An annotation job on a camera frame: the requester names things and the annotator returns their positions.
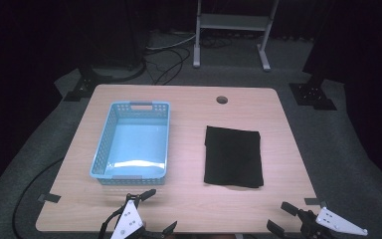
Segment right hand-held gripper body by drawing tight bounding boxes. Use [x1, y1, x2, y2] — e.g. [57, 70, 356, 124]
[294, 206, 369, 239]

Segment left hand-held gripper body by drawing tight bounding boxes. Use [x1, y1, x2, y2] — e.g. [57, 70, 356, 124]
[98, 193, 165, 239]

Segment light blue plastic basket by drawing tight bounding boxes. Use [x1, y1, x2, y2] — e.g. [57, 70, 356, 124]
[89, 101, 172, 186]

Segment black cloth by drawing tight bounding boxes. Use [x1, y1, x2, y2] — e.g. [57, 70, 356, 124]
[203, 124, 265, 189]

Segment dark tape strip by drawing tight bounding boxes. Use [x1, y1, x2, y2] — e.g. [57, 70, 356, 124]
[303, 197, 328, 209]
[37, 193, 62, 204]

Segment black stand base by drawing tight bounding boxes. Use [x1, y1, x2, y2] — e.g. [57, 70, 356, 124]
[288, 74, 338, 112]
[63, 64, 113, 103]

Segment white metal stand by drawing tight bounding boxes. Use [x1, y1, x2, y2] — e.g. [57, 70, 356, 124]
[192, 0, 280, 72]

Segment thick black floor cable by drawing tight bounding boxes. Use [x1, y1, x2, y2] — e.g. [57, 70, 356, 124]
[94, 58, 147, 84]

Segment thin black floor cables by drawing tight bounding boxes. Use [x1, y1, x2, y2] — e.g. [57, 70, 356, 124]
[144, 35, 234, 86]

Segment white floor cable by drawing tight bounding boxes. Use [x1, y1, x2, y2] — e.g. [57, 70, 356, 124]
[145, 34, 197, 52]

